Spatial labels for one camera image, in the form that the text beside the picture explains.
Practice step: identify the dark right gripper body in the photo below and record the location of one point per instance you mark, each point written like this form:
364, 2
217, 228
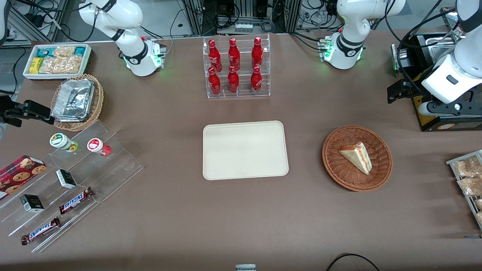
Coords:
10, 111

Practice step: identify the triangular sandwich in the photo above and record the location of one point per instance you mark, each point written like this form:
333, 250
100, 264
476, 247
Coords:
357, 157

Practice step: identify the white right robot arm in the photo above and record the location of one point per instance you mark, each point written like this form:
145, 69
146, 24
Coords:
124, 19

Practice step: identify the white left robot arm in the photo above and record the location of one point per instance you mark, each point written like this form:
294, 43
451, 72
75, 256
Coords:
350, 22

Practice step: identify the light wicker basket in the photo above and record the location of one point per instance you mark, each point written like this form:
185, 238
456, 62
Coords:
98, 101

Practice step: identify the tray of packaged snacks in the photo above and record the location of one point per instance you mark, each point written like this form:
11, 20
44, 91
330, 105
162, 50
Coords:
457, 161

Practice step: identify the brown wicker basket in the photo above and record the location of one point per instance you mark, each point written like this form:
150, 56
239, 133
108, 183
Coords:
339, 171

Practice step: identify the beige plastic tray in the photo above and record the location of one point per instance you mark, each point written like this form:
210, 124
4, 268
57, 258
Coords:
244, 150

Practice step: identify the stainless steel pan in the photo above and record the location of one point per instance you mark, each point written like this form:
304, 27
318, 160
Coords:
437, 47

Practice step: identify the stack of foil trays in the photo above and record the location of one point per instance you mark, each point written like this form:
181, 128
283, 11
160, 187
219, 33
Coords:
73, 99

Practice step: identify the green lid white cup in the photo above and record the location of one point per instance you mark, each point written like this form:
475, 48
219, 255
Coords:
60, 141

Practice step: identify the black food warmer cabinet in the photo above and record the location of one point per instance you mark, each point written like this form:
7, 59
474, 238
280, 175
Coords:
429, 120

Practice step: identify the yellow snack packet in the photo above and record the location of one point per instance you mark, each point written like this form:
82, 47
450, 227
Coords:
35, 65

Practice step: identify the clear bag of crackers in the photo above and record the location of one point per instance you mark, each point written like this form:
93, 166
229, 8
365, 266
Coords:
64, 51
71, 64
51, 65

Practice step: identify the teal snack packet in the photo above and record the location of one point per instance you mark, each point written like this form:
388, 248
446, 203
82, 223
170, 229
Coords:
45, 52
79, 51

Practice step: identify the red tartan cookie box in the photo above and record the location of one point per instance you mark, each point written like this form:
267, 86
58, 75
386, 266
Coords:
20, 173

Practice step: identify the red lid white cup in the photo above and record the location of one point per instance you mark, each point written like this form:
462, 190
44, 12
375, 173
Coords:
96, 145

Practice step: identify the white rectangular snack bin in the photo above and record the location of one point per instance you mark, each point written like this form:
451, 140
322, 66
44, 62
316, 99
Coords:
87, 56

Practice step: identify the small black box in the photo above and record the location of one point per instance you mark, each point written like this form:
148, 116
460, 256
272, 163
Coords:
66, 178
32, 203

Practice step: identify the clear bag of pastry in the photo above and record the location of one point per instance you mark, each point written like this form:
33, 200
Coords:
469, 167
479, 204
472, 186

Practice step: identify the clear acrylic stepped shelf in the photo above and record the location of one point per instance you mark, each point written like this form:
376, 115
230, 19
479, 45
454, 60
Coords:
113, 165

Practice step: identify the Snickers chocolate bar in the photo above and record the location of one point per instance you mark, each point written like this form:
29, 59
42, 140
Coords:
40, 230
75, 200

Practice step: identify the red cola bottle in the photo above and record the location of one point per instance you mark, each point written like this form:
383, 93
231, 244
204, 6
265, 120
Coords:
233, 82
257, 54
215, 56
256, 82
234, 55
214, 83

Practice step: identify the clear acrylic bottle rack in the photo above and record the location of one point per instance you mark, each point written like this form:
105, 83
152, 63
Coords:
243, 81

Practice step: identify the white power strip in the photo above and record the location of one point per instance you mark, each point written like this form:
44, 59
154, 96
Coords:
243, 27

